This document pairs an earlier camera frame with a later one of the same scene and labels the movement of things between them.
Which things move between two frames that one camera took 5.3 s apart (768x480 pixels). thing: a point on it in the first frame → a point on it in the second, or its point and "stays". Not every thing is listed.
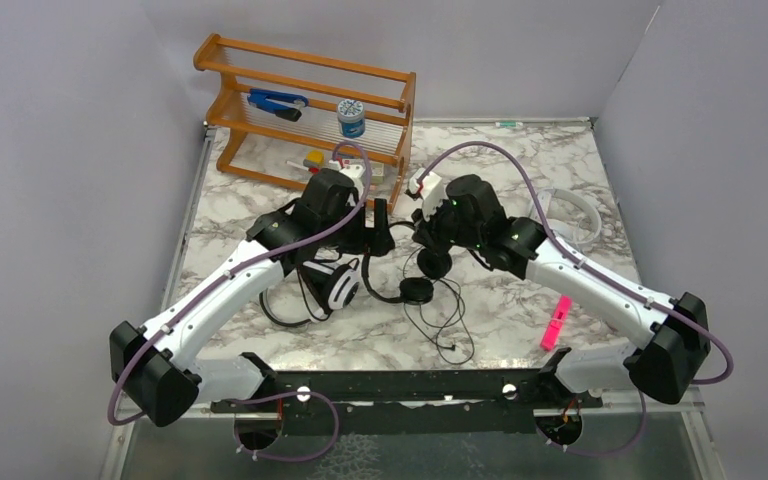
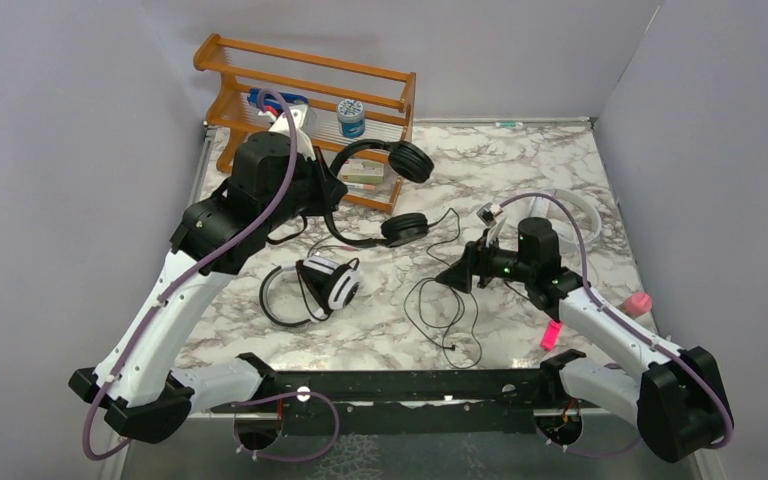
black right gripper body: (442, 230) → (495, 261)
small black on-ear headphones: (432, 263) → (409, 162)
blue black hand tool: (283, 105) stays
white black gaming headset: (329, 285) stays
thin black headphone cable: (442, 326) → (432, 276)
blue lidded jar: (351, 117) stays
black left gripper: (370, 240) → (333, 186)
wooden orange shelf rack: (285, 116) stays
